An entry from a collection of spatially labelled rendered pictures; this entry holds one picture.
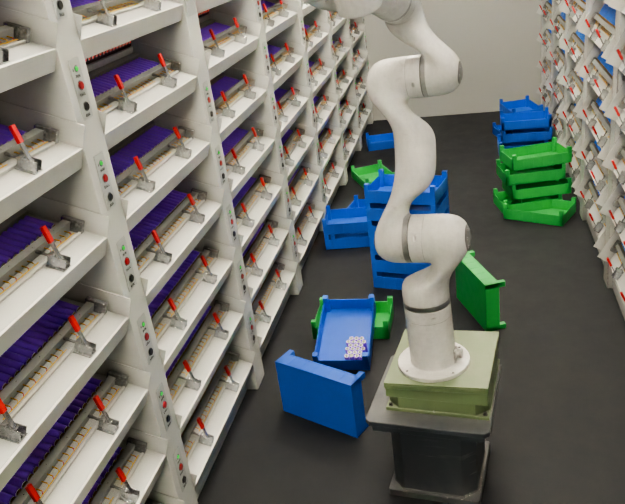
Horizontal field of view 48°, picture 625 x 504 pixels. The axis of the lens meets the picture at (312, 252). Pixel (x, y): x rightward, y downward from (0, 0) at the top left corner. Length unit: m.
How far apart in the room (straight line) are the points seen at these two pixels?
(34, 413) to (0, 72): 0.61
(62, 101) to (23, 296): 0.40
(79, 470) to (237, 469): 0.79
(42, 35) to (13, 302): 0.52
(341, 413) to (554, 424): 0.65
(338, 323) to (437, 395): 0.95
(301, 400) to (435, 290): 0.77
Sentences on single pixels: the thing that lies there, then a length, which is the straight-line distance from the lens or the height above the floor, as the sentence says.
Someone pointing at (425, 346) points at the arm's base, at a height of 0.46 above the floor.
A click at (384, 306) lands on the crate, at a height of 0.03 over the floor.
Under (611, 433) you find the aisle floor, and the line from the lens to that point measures 2.34.
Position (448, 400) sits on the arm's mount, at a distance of 1.88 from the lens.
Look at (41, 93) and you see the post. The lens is 1.56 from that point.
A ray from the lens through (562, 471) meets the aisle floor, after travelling 2.20.
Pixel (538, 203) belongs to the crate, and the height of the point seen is 0.04.
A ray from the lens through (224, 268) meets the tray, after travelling 2.29.
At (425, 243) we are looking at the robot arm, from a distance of 1.71.
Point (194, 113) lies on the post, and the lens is 2.20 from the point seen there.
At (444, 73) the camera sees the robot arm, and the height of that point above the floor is 1.12.
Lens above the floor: 1.46
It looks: 24 degrees down
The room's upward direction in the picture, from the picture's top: 8 degrees counter-clockwise
